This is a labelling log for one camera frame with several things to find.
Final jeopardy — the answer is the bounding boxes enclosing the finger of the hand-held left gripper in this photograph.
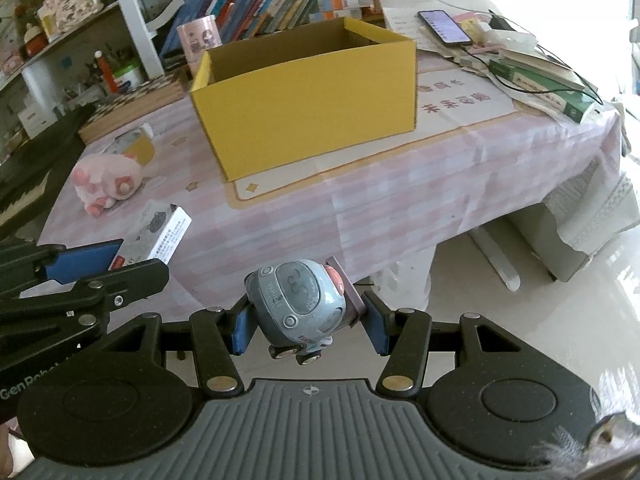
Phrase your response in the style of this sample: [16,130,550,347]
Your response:
[0,259,171,361]
[0,239,124,297]

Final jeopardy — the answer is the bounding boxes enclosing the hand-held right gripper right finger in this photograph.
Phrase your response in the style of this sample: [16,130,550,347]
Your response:
[363,292,527,395]

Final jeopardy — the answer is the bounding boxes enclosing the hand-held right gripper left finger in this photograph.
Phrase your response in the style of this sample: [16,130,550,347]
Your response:
[106,303,258,394]

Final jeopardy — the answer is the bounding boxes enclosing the blue-grey toy car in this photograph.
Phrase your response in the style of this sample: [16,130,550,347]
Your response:
[243,257,368,367]

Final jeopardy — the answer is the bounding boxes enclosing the white product box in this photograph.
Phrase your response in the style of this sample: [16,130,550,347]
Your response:
[107,200,193,268]

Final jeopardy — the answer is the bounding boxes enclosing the pink plush pig toy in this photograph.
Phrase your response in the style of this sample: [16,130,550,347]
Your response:
[70,152,146,218]

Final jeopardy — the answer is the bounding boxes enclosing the black white gradient bottle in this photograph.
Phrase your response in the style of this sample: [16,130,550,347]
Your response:
[102,123,154,155]

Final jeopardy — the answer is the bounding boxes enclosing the yellow cardboard box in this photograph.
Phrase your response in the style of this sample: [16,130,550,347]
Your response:
[189,16,418,182]

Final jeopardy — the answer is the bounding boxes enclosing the black electronic keyboard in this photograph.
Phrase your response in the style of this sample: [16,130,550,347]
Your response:
[0,104,98,246]

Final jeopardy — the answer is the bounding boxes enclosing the wooden chessboard box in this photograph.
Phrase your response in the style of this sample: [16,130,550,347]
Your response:
[77,71,193,143]

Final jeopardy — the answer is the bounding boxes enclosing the white jar green lid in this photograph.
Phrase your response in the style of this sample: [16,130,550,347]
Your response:
[112,57,146,93]

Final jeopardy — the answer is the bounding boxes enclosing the red jar white lid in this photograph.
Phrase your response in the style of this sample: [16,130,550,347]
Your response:
[22,24,51,57]

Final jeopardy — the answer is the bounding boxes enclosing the white paper placemat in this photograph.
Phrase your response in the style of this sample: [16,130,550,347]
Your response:
[232,52,516,203]

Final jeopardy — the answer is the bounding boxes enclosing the grey fluffy fur trim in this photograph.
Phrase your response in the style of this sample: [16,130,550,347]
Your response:
[532,407,640,480]

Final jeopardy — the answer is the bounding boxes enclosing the pink cartoon cylinder container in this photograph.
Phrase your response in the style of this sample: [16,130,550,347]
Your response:
[176,15,223,78]

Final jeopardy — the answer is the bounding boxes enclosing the white bookshelf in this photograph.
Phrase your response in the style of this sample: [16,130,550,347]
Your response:
[0,0,481,126]

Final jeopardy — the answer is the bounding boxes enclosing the floral fabric bag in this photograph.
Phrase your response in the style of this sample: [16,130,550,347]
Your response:
[37,0,103,36]

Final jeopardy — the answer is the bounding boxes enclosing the green book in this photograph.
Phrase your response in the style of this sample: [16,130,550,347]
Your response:
[489,57,598,123]

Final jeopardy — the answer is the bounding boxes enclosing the black smartphone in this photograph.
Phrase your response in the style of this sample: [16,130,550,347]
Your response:
[417,9,473,47]

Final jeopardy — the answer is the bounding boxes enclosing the row of leaning books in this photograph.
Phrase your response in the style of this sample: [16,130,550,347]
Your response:
[160,0,386,58]

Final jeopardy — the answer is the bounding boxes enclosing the white paper sheets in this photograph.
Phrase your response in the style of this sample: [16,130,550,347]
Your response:
[378,0,483,55]

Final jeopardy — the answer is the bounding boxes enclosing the stack of books on table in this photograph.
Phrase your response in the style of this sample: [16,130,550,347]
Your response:
[462,10,607,107]

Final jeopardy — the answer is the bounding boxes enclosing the white plastic wrapper pile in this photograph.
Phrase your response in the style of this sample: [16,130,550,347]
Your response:
[470,12,540,52]

